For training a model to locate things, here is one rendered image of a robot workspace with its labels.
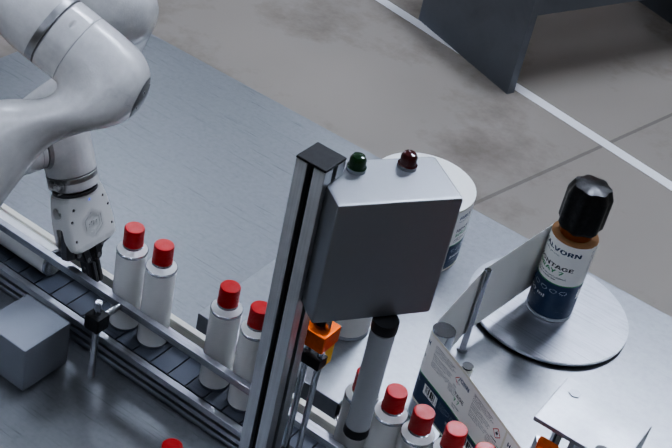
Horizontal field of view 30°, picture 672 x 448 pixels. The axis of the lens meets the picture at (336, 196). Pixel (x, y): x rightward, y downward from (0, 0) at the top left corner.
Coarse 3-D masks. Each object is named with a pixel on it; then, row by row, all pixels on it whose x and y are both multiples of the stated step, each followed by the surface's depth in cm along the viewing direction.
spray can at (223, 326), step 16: (224, 288) 194; (240, 288) 194; (224, 304) 194; (240, 304) 198; (208, 320) 198; (224, 320) 195; (240, 320) 197; (208, 336) 199; (224, 336) 197; (208, 352) 200; (224, 352) 199; (208, 384) 203; (224, 384) 204
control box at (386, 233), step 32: (384, 160) 159; (352, 192) 152; (384, 192) 153; (416, 192) 154; (448, 192) 156; (320, 224) 155; (352, 224) 152; (384, 224) 153; (416, 224) 155; (448, 224) 157; (320, 256) 155; (352, 256) 155; (384, 256) 157; (416, 256) 159; (320, 288) 157; (352, 288) 158; (384, 288) 160; (416, 288) 162; (320, 320) 160
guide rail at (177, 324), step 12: (12, 216) 226; (36, 228) 224; (48, 240) 222; (108, 276) 217; (180, 324) 210; (192, 336) 210; (204, 336) 209; (300, 408) 201; (312, 408) 200; (312, 420) 200; (324, 420) 199
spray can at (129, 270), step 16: (128, 224) 202; (128, 240) 201; (128, 256) 202; (144, 256) 203; (128, 272) 204; (144, 272) 206; (112, 288) 209; (128, 288) 206; (112, 320) 211; (128, 320) 210
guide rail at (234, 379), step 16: (0, 224) 216; (16, 240) 215; (32, 240) 214; (48, 256) 211; (64, 272) 210; (80, 272) 209; (96, 288) 207; (112, 304) 206; (128, 304) 205; (144, 320) 203; (160, 336) 202; (176, 336) 201; (192, 352) 199; (208, 368) 198; (224, 368) 197; (240, 384) 195; (288, 416) 191; (320, 432) 190
